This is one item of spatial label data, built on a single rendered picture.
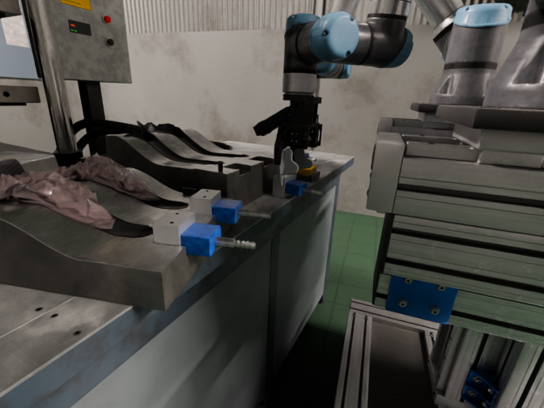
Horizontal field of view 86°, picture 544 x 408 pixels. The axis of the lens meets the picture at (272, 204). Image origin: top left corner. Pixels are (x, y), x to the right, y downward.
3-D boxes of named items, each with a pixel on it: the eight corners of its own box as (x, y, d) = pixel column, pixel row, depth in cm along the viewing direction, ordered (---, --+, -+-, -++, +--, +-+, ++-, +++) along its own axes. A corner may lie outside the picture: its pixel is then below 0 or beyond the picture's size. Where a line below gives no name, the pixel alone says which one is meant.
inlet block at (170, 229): (259, 254, 42) (260, 219, 40) (250, 274, 37) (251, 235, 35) (174, 243, 44) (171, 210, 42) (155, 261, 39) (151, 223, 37)
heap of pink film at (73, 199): (167, 195, 55) (163, 154, 52) (98, 236, 38) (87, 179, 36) (48, 183, 59) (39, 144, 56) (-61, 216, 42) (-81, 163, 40)
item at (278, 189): (326, 201, 73) (329, 180, 71) (317, 207, 69) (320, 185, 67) (282, 190, 80) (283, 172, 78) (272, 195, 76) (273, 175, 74)
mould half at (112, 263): (233, 223, 58) (232, 169, 54) (165, 312, 34) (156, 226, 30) (20, 199, 66) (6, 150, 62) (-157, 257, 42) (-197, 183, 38)
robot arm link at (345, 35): (380, 14, 51) (344, 26, 61) (325, 5, 47) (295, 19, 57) (373, 64, 54) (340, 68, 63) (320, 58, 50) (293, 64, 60)
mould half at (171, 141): (281, 186, 84) (283, 138, 79) (227, 214, 62) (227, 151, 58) (155, 163, 105) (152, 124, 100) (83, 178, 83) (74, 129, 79)
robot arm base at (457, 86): (483, 106, 83) (494, 67, 79) (503, 107, 69) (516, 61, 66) (425, 104, 87) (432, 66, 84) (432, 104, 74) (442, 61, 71)
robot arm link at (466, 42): (446, 61, 72) (461, -3, 67) (440, 67, 84) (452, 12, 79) (505, 61, 68) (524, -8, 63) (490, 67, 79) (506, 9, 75)
